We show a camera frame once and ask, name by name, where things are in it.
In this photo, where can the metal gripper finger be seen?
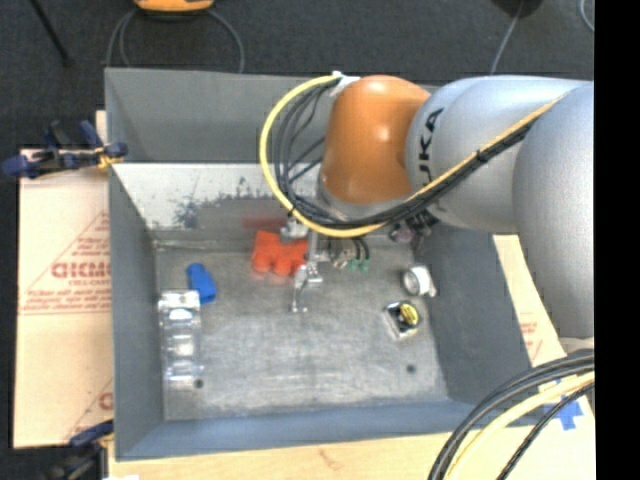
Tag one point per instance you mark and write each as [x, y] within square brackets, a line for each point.
[294, 230]
[304, 283]

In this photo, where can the orange toy block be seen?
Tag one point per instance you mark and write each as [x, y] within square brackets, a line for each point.
[272, 258]

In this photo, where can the grey metal bin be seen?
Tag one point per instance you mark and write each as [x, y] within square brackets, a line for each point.
[300, 348]

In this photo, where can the blue plastic cap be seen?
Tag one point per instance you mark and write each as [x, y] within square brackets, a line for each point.
[202, 282]

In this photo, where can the white tape roll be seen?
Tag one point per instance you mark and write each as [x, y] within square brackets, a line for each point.
[417, 281]

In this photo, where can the yellow and black tape measure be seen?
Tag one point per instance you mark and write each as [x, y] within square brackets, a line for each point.
[404, 318]

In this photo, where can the clear plastic box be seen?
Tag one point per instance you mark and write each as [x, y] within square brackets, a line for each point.
[180, 338]

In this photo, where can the brown cardboard board red print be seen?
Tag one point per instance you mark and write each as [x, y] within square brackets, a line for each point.
[60, 348]

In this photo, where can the black cylinder on white bracket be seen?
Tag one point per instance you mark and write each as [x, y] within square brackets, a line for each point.
[403, 232]

